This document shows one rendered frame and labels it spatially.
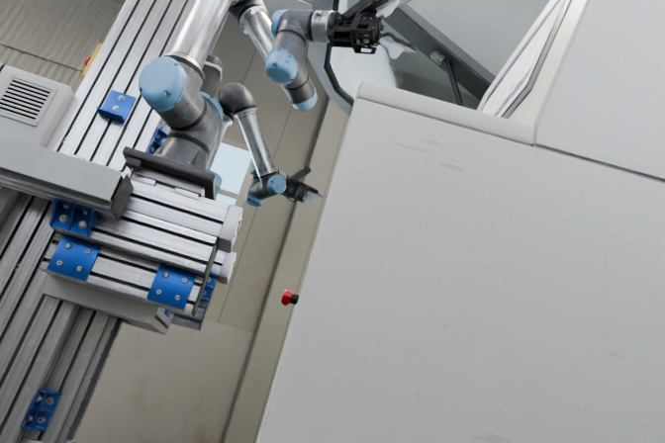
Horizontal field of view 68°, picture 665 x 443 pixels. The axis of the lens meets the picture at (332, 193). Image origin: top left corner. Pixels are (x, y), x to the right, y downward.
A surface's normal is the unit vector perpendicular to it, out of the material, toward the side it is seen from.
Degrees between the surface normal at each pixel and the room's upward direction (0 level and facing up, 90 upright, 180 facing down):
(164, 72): 97
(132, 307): 90
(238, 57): 90
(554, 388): 90
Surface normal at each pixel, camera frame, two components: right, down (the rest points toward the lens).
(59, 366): 0.21, -0.33
